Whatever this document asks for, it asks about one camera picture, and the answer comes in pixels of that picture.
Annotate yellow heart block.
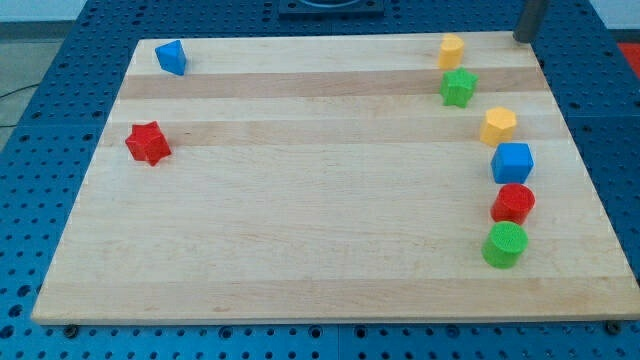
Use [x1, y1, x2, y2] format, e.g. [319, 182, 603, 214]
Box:
[438, 33, 465, 70]

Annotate light wooden board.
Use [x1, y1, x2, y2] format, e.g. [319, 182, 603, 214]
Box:
[32, 32, 639, 325]

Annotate blue triangle block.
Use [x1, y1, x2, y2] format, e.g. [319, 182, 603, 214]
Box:
[155, 40, 187, 76]

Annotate red star block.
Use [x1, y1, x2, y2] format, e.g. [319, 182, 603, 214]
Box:
[125, 121, 172, 166]

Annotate blue cube block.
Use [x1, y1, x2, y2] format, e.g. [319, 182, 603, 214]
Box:
[491, 142, 534, 184]

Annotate yellow hexagon block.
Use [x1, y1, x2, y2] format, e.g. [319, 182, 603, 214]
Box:
[479, 107, 517, 147]

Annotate green cylinder block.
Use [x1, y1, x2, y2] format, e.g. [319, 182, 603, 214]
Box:
[481, 221, 529, 269]

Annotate red cylinder block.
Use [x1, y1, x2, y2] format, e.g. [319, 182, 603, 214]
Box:
[490, 183, 536, 225]

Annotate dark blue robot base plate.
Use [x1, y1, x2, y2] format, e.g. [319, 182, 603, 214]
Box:
[278, 0, 384, 18]

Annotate green star block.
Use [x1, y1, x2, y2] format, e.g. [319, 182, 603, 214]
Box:
[439, 67, 479, 108]

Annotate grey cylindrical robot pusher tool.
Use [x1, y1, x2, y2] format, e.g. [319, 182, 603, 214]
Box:
[512, 0, 550, 44]

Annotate black cable on floor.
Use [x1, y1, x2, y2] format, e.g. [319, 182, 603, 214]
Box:
[0, 82, 40, 129]

